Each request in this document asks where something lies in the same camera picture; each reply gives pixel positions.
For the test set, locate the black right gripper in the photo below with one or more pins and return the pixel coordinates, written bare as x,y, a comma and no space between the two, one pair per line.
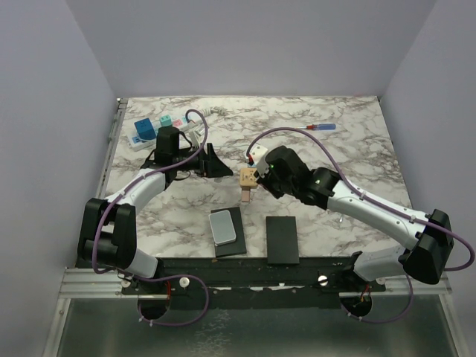
264,181

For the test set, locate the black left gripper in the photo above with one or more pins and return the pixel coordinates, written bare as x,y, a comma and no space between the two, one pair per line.
210,165

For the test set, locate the beige cube socket adapter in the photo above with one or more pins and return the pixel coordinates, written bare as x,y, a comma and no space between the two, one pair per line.
247,178

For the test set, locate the dusty pink USB charger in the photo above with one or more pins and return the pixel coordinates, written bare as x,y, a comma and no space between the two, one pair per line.
246,194

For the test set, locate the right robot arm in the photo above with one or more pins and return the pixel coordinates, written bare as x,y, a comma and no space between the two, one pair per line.
424,242

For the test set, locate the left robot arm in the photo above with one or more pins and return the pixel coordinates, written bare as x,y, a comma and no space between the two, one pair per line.
108,234

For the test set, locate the blue cube socket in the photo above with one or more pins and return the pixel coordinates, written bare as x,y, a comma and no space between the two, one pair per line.
145,130

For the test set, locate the blue red screwdriver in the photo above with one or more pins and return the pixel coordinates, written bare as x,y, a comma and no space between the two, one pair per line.
317,127

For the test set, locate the grey white power bank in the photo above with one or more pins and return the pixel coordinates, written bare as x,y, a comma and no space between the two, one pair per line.
222,228

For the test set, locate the teal USB charger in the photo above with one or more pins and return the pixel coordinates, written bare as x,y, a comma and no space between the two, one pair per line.
165,121

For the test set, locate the black rectangular slab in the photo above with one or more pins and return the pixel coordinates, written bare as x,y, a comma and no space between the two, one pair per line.
281,240

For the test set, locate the black slab under power bank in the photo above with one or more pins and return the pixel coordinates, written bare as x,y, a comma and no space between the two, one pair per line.
239,246

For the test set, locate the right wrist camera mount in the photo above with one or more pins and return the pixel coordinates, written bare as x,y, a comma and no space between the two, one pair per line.
257,159

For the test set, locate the aluminium table edge rail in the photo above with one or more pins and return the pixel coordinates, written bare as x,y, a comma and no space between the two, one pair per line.
108,156

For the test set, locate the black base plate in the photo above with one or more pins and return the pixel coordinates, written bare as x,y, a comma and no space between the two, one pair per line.
252,283

